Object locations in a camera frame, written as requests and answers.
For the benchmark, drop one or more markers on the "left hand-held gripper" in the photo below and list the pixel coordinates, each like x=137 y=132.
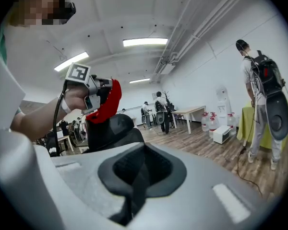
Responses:
x=78 y=72

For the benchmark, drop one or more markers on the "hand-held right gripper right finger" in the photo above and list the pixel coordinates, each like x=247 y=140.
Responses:
x=206 y=200

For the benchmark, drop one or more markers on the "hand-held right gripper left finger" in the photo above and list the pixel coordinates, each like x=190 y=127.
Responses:
x=62 y=188

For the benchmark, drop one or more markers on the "red clothes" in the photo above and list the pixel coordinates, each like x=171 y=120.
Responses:
x=111 y=102

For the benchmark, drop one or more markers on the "person's left forearm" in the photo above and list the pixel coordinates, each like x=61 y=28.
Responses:
x=38 y=121

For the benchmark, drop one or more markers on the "dark side chair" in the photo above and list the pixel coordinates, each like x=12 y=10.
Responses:
x=180 y=117

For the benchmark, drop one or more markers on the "person's left hand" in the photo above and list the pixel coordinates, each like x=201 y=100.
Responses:
x=75 y=99

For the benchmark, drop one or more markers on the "ceiling light panel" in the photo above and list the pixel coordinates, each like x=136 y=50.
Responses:
x=139 y=80
x=145 y=42
x=70 y=61

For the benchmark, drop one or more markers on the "white wristband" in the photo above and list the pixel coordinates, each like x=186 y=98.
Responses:
x=66 y=106

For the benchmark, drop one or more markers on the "light desk with white legs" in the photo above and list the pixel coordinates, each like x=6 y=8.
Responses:
x=66 y=138

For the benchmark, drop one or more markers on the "white desk box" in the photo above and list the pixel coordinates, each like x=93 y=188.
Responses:
x=60 y=134

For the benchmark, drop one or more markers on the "white box appliance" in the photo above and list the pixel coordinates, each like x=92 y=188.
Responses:
x=221 y=134

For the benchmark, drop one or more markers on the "clear water bottle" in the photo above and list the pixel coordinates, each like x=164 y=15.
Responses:
x=231 y=124
x=205 y=123
x=213 y=127
x=213 y=114

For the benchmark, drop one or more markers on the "person's head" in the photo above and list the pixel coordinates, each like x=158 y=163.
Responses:
x=33 y=6

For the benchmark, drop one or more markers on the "person's green shirt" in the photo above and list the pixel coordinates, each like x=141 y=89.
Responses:
x=0 y=44

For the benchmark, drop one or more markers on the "green-covered table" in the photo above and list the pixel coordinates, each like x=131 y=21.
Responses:
x=243 y=121

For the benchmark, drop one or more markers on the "white ceiling air conditioner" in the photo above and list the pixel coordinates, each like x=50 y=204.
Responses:
x=165 y=69

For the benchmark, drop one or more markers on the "light wooden table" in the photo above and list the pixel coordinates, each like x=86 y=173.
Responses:
x=188 y=109

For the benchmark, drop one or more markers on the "black coat stand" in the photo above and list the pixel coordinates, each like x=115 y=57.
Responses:
x=169 y=99

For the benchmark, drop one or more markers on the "white water dispenser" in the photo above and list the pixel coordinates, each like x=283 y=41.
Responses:
x=222 y=99

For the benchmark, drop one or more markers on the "white ceiling pipes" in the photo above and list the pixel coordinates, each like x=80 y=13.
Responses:
x=201 y=27

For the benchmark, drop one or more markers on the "black head-worn camera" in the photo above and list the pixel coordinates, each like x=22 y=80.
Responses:
x=67 y=8

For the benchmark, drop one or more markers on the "wall poster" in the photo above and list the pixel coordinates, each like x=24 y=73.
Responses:
x=154 y=96

